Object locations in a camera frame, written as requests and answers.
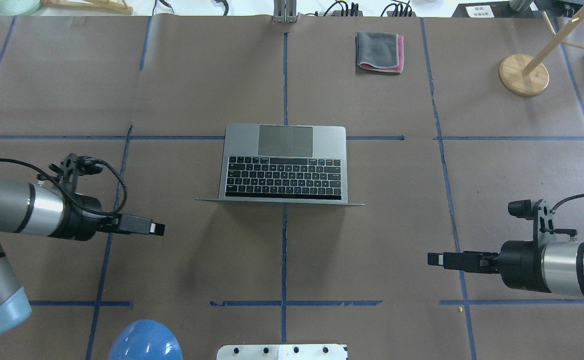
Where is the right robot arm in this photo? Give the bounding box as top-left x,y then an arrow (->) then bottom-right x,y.
427,240 -> 584,298

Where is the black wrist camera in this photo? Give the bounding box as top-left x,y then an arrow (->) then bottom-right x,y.
507,199 -> 578,248
49,153 -> 104,195

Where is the grey and pink cloth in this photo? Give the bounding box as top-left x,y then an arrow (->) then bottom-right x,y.
356,30 -> 405,75

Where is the aluminium frame post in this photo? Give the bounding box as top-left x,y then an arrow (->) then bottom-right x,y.
273,0 -> 298,24

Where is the wooden mug tree stand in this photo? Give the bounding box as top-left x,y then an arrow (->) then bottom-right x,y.
498,5 -> 584,97

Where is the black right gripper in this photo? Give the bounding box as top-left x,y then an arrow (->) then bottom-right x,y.
427,240 -> 547,292

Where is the blue desk lamp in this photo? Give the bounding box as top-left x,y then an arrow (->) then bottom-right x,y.
107,319 -> 183,360

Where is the wooden dish rack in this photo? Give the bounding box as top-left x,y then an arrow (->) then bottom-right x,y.
40,0 -> 133,16

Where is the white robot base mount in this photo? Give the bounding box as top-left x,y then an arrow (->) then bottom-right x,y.
216,343 -> 349,360

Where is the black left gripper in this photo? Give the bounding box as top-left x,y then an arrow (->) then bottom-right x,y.
58,194 -> 166,241

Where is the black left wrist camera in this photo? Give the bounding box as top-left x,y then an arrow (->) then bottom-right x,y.
49,153 -> 104,195

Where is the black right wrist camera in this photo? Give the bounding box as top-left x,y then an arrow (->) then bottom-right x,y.
507,199 -> 578,248

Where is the green glass plate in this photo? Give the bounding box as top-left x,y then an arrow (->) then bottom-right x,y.
0,0 -> 41,16

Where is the grey laptop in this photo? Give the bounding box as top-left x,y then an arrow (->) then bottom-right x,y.
216,123 -> 350,206

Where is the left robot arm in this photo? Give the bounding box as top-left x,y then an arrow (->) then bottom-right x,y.
0,177 -> 165,335

